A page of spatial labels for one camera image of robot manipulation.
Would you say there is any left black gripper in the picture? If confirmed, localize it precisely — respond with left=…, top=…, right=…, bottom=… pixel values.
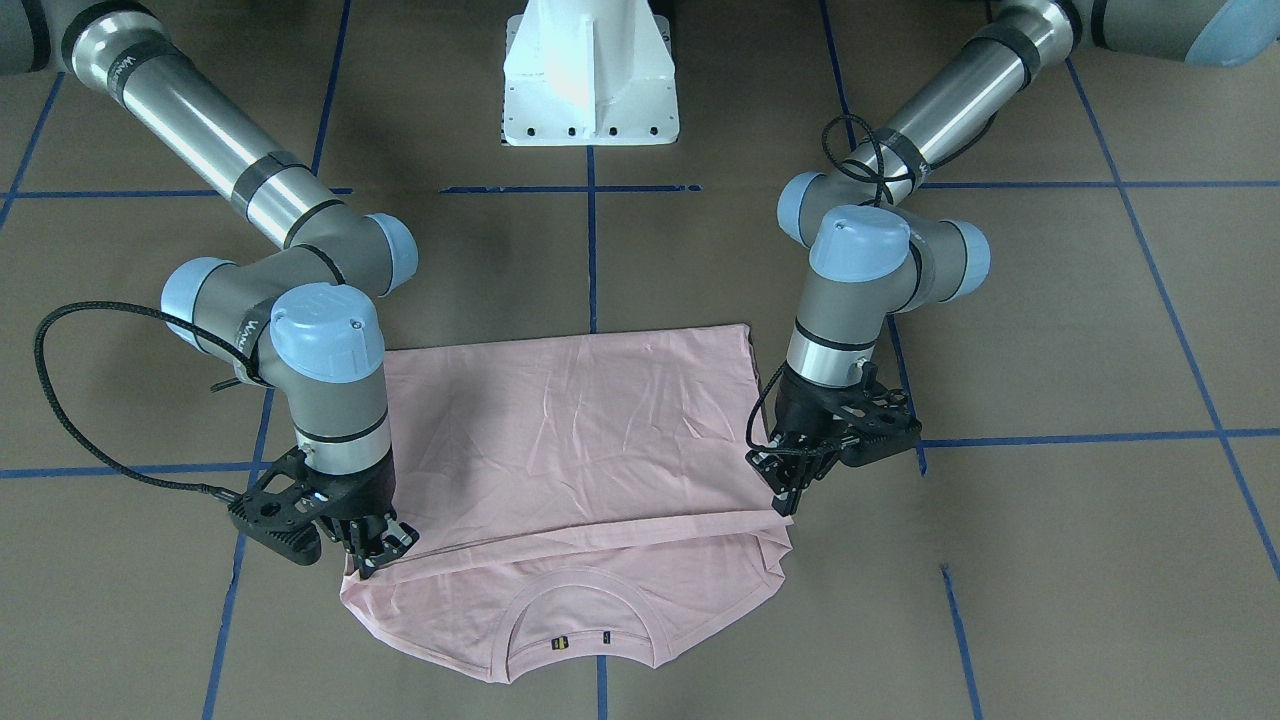
left=746, top=363, right=881, bottom=518

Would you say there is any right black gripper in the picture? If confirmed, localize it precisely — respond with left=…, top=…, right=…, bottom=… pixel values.
left=300, top=465, right=420, bottom=579

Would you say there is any pink t-shirt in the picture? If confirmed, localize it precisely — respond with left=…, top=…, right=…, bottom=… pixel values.
left=339, top=324, right=791, bottom=684

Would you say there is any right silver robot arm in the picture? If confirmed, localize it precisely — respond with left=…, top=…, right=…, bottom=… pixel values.
left=3, top=1, right=419, bottom=579

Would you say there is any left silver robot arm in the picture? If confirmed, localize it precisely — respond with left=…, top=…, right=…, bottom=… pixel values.
left=746, top=1, right=1279, bottom=518

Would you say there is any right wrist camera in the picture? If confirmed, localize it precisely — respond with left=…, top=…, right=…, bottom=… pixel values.
left=227, top=447, right=323, bottom=566

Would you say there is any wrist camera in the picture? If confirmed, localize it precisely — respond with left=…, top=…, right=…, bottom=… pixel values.
left=227, top=447, right=323, bottom=566
left=838, top=386, right=922, bottom=468

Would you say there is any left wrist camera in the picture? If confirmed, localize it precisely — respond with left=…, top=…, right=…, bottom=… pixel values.
left=838, top=386, right=922, bottom=468

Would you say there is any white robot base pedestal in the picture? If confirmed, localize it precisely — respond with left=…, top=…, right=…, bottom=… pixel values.
left=500, top=1, right=681, bottom=147

